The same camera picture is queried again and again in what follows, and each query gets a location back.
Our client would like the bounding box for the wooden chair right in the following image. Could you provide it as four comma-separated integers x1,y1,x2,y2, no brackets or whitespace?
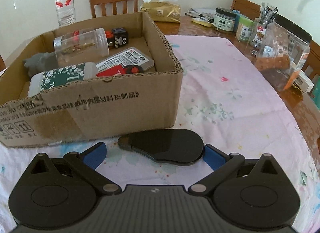
231,0,261,20

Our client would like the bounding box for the glass jar black lid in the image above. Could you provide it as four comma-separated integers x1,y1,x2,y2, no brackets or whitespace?
213,7,236,33

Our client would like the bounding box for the pens and papers pile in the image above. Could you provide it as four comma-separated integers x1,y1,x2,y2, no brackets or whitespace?
184,8,215,27

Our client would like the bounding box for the clear water bottle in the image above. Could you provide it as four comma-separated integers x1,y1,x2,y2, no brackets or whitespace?
55,0,76,27

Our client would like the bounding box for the large clear snack jar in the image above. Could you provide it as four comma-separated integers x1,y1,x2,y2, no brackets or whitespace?
254,14,312,91

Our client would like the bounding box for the black oval paddle object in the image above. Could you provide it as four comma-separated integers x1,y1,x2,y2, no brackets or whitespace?
118,129,204,166

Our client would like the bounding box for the cardboard box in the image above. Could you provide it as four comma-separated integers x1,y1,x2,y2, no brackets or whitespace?
1,12,183,147

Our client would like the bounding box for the labelled flat package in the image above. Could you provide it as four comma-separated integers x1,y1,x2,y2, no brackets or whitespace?
96,47,154,72

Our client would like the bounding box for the green lid jar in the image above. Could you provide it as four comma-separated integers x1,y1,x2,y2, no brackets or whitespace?
235,16,254,42

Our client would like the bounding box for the sachet packet jar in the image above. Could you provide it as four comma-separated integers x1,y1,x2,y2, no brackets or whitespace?
249,2,278,48

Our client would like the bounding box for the gold tissue pack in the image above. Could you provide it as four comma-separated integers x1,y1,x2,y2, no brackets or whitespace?
140,0,181,24

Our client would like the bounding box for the medical cotton swab container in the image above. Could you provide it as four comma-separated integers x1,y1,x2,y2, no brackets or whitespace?
28,62,98,97

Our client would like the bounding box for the grey elephant figurine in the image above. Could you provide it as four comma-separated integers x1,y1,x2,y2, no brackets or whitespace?
23,52,59,77

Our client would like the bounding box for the clear plastic jar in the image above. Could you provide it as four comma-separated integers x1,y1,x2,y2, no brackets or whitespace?
54,28,109,67

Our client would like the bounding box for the pink floral tablecloth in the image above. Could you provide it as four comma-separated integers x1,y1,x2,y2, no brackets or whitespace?
1,35,319,232

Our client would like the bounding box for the black toy robot cube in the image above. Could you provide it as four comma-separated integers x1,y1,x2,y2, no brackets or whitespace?
105,27,129,49

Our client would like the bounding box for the capsule bottle silver cap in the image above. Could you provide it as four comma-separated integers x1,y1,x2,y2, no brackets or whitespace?
53,28,94,48

